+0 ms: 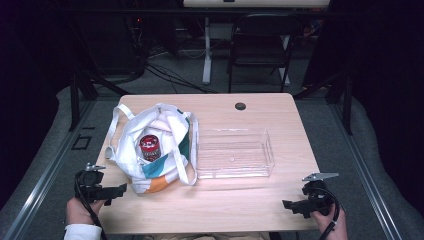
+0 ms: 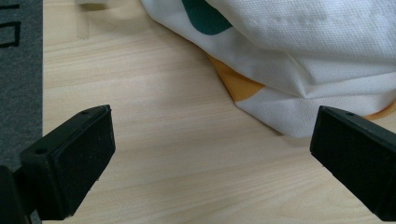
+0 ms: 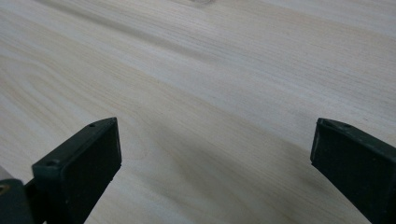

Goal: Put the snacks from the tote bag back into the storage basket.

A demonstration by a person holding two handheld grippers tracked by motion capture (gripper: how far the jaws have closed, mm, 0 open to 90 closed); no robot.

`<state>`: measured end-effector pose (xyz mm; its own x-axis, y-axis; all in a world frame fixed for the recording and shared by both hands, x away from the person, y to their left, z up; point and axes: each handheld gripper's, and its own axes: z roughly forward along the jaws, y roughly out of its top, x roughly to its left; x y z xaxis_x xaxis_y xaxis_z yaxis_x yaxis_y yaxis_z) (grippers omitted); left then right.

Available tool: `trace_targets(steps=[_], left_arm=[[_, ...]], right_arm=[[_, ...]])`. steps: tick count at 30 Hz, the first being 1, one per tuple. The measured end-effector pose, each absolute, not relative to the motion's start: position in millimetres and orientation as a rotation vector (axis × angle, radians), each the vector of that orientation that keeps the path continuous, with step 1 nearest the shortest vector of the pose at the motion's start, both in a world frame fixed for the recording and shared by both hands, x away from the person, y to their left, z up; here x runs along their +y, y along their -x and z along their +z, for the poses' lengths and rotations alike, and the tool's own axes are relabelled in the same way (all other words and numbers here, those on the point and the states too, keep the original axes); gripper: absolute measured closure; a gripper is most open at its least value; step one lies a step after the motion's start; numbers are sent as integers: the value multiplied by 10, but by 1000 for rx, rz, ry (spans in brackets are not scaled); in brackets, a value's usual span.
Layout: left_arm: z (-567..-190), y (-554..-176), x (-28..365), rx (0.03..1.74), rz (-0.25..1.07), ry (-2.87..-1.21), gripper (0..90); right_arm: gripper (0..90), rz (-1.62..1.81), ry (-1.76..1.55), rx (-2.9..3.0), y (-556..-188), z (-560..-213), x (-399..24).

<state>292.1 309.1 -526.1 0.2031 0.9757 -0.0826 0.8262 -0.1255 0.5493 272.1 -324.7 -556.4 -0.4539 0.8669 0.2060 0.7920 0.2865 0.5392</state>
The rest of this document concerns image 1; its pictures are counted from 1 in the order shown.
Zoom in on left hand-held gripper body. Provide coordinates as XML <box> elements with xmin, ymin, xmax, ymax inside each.
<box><xmin>74</xmin><ymin>162</ymin><xmax>107</xmax><ymax>204</ymax></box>

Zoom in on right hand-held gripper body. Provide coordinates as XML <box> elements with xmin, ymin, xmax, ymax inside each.
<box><xmin>301</xmin><ymin>172</ymin><xmax>340</xmax><ymax>216</ymax></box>

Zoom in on person's left hand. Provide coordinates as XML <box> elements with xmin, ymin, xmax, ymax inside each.
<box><xmin>65</xmin><ymin>196</ymin><xmax>106</xmax><ymax>226</ymax></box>

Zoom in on person's right hand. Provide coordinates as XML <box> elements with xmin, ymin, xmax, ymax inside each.
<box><xmin>311</xmin><ymin>203</ymin><xmax>349</xmax><ymax>240</ymax></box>

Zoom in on black tape rectangle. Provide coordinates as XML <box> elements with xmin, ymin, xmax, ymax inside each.
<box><xmin>70</xmin><ymin>134</ymin><xmax>93</xmax><ymax>151</ymax></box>

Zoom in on white teal orange tote bag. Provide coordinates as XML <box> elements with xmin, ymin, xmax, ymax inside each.
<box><xmin>105</xmin><ymin>102</ymin><xmax>200</xmax><ymax>195</ymax></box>

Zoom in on red lidded can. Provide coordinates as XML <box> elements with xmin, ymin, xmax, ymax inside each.
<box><xmin>138</xmin><ymin>134</ymin><xmax>162</xmax><ymax>163</ymax></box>

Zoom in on clear plastic tray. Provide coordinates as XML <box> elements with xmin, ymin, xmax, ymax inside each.
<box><xmin>195</xmin><ymin>127</ymin><xmax>276</xmax><ymax>180</ymax></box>

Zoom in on black metal stand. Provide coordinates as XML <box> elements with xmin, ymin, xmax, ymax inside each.
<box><xmin>68</xmin><ymin>69</ymin><xmax>132</xmax><ymax>133</ymax></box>
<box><xmin>293</xmin><ymin>70</ymin><xmax>354</xmax><ymax>136</ymax></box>

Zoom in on white desk leg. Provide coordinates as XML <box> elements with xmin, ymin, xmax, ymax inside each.
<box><xmin>202</xmin><ymin>16</ymin><xmax>214</xmax><ymax>86</ymax></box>
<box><xmin>280</xmin><ymin>34</ymin><xmax>292</xmax><ymax>87</ymax></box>

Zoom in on black folding chair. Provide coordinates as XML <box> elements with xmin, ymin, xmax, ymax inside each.
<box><xmin>227</xmin><ymin>13</ymin><xmax>303</xmax><ymax>94</ymax></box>

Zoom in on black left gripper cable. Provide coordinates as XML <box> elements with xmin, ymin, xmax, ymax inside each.
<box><xmin>73</xmin><ymin>178</ymin><xmax>109</xmax><ymax>240</ymax></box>

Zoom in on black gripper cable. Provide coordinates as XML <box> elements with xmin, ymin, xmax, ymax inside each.
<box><xmin>73</xmin><ymin>178</ymin><xmax>109</xmax><ymax>240</ymax></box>
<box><xmin>312</xmin><ymin>187</ymin><xmax>341</xmax><ymax>240</ymax></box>

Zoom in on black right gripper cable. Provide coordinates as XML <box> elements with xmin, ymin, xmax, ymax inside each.
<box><xmin>312</xmin><ymin>187</ymin><xmax>341</xmax><ymax>240</ymax></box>

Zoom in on metal floor rail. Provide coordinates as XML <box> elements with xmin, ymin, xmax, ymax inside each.
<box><xmin>328</xmin><ymin>99</ymin><xmax>404</xmax><ymax>240</ymax></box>
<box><xmin>2</xmin><ymin>99</ymin><xmax>97</xmax><ymax>240</ymax></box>

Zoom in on black floor cables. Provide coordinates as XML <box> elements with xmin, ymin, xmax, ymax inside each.
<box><xmin>143</xmin><ymin>62</ymin><xmax>220</xmax><ymax>95</ymax></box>

